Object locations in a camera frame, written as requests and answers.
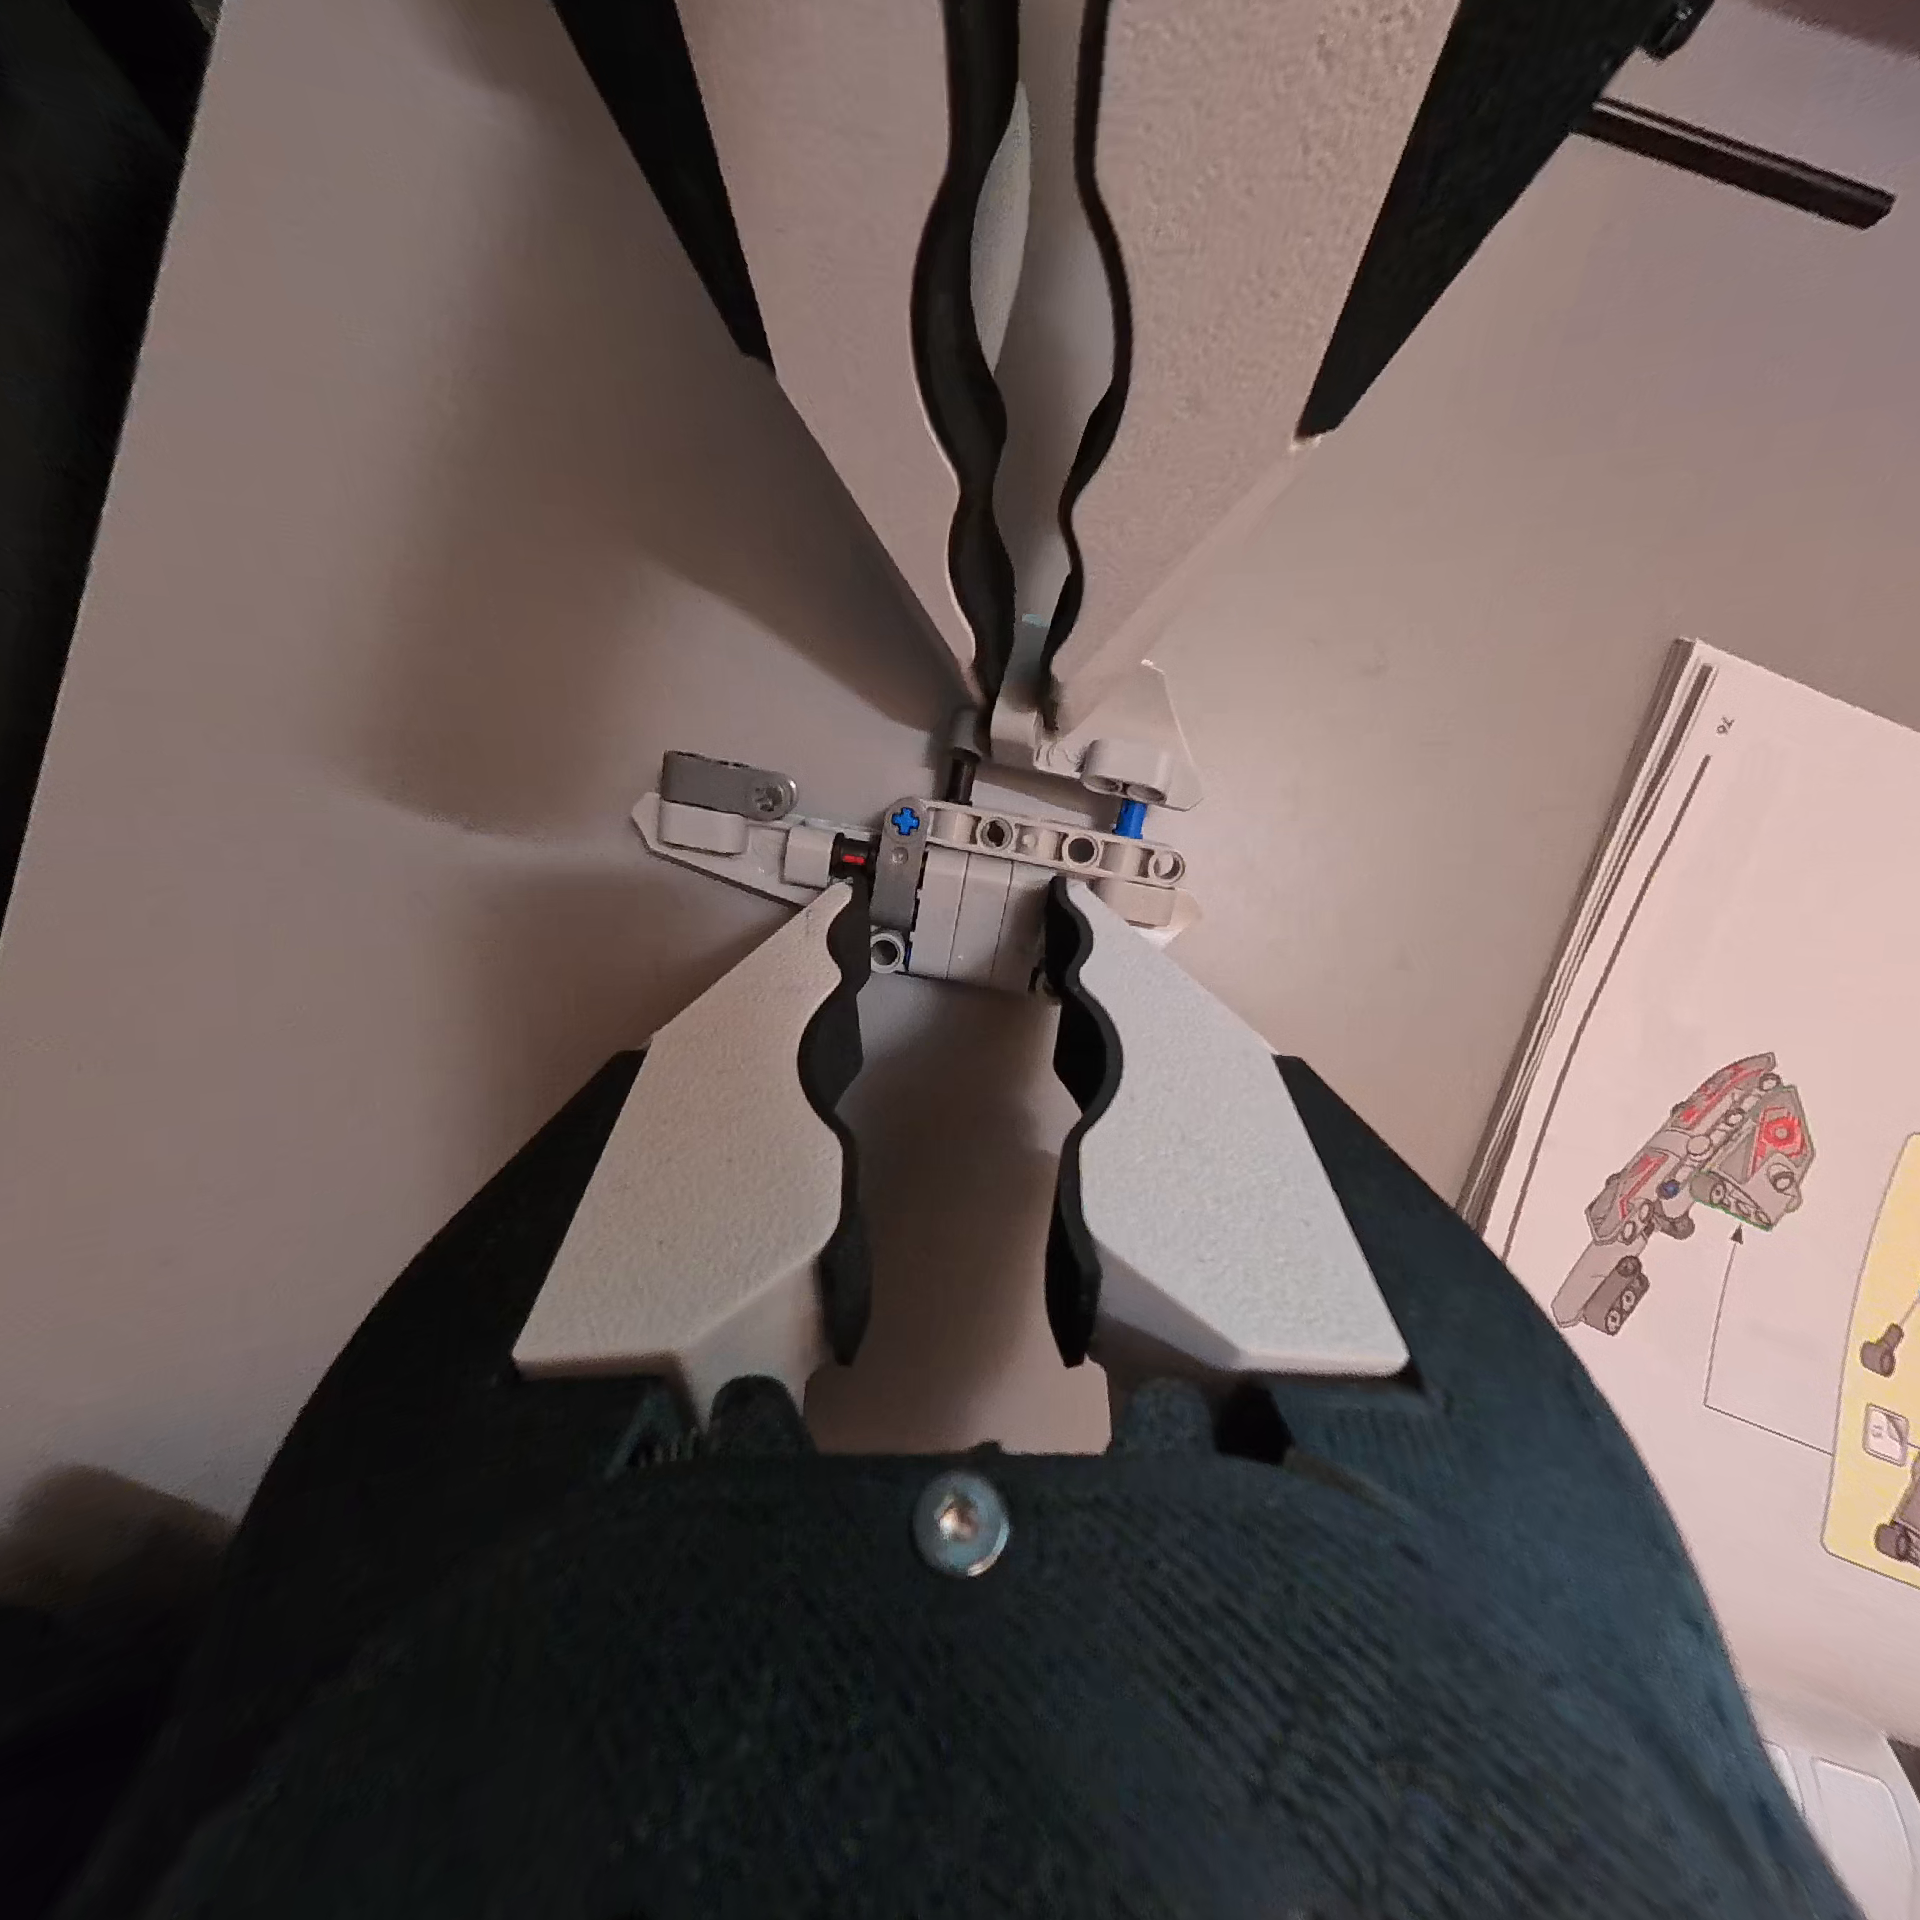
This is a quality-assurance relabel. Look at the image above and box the black rod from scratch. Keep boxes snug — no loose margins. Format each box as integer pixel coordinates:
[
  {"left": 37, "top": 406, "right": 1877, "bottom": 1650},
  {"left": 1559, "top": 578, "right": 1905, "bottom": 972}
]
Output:
[{"left": 1590, "top": 98, "right": 1896, "bottom": 231}]

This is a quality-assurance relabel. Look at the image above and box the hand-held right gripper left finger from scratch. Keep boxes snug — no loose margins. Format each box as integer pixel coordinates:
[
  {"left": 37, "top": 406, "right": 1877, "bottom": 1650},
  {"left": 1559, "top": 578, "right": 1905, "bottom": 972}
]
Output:
[{"left": 510, "top": 886, "right": 877, "bottom": 1383}]

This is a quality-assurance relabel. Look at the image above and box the building instruction booklet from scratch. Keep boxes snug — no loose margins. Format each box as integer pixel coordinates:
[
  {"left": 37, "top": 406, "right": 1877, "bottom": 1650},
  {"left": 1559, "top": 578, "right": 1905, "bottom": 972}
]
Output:
[{"left": 1462, "top": 638, "right": 1920, "bottom": 1878}]

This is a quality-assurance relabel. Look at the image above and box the light grey curved panel piece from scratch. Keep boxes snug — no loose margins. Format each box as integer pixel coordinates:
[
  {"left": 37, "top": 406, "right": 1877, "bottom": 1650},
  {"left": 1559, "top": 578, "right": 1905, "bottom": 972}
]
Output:
[{"left": 981, "top": 659, "right": 1200, "bottom": 815}]

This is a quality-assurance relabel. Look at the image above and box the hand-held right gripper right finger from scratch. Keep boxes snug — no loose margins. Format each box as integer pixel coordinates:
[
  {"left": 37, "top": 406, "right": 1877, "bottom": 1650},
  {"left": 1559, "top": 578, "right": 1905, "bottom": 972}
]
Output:
[{"left": 1034, "top": 876, "right": 1410, "bottom": 1383}]

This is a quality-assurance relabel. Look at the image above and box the grey toy brick assembly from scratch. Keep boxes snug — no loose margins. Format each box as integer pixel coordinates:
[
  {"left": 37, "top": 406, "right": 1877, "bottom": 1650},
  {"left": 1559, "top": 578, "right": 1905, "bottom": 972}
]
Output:
[{"left": 630, "top": 750, "right": 1200, "bottom": 992}]

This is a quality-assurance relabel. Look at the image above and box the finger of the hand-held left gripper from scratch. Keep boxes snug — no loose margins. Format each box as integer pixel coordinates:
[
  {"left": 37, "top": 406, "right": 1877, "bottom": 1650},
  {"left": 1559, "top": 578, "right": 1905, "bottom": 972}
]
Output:
[
  {"left": 668, "top": 0, "right": 1029, "bottom": 714},
  {"left": 1041, "top": 0, "right": 1469, "bottom": 714}
]

